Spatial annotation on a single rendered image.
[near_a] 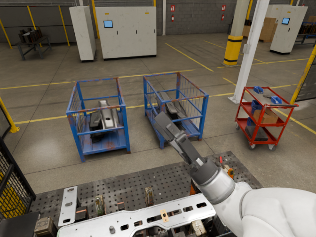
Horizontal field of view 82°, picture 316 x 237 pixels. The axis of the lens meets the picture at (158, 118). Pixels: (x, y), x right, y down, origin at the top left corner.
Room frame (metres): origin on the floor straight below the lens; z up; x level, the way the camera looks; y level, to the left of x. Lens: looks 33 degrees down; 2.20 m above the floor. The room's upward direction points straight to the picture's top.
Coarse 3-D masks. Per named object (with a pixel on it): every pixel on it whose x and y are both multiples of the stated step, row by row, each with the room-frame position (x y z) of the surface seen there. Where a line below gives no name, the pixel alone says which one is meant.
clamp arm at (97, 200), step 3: (96, 198) 0.71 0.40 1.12; (99, 198) 0.72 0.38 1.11; (96, 201) 0.70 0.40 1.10; (99, 201) 0.71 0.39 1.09; (96, 204) 0.69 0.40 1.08; (99, 204) 0.70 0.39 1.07; (96, 207) 0.69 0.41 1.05; (99, 207) 0.70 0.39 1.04; (102, 207) 0.71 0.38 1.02; (96, 210) 0.68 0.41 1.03; (99, 210) 0.69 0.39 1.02; (102, 210) 0.69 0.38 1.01; (99, 213) 0.68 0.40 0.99; (102, 213) 0.68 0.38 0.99
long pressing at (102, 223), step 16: (144, 208) 0.72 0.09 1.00; (160, 208) 0.71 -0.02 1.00; (176, 208) 0.71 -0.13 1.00; (208, 208) 0.71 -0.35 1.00; (80, 224) 0.61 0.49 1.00; (96, 224) 0.61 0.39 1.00; (112, 224) 0.61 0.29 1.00; (128, 224) 0.61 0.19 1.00; (144, 224) 0.61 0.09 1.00; (160, 224) 0.61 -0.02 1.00; (176, 224) 0.61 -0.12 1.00
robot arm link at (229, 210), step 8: (232, 192) 0.29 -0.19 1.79; (240, 192) 0.28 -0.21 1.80; (224, 200) 0.27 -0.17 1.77; (232, 200) 0.27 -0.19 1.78; (240, 200) 0.26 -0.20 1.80; (216, 208) 0.27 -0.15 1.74; (224, 208) 0.26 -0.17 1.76; (232, 208) 0.25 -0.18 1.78; (240, 208) 0.24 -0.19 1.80; (224, 216) 0.25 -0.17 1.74; (232, 216) 0.24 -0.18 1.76; (240, 216) 0.23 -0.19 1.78; (232, 224) 0.24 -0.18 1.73; (240, 224) 0.22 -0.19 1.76; (240, 232) 0.22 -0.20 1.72
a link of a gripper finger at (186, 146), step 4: (180, 136) 0.33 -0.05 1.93; (184, 136) 0.33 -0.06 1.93; (176, 140) 0.33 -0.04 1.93; (188, 140) 0.33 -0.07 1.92; (180, 144) 0.32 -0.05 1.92; (184, 144) 0.32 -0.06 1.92; (188, 144) 0.33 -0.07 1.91; (184, 148) 0.32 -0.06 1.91; (188, 148) 0.32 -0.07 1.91; (192, 148) 0.33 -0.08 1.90; (188, 152) 0.32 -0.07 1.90; (192, 152) 0.32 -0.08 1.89; (196, 152) 0.33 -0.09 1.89; (188, 156) 0.33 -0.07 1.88; (192, 156) 0.32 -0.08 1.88; (196, 156) 0.32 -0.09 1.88; (200, 156) 0.33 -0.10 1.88; (192, 160) 0.32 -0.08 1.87; (204, 160) 0.32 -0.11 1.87; (196, 164) 0.31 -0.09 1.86
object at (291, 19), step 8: (288, 8) 9.51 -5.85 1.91; (296, 8) 9.14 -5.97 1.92; (304, 8) 9.15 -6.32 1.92; (280, 16) 9.79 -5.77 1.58; (288, 16) 9.38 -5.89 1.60; (296, 16) 9.06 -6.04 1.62; (280, 24) 9.65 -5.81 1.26; (288, 24) 9.25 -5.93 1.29; (296, 24) 9.11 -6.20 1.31; (280, 32) 9.51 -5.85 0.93; (288, 32) 9.12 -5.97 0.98; (296, 32) 9.17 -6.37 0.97; (280, 40) 9.37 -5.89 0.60; (288, 40) 9.08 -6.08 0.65; (272, 48) 9.66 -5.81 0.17; (280, 48) 9.23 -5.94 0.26; (288, 48) 9.13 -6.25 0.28
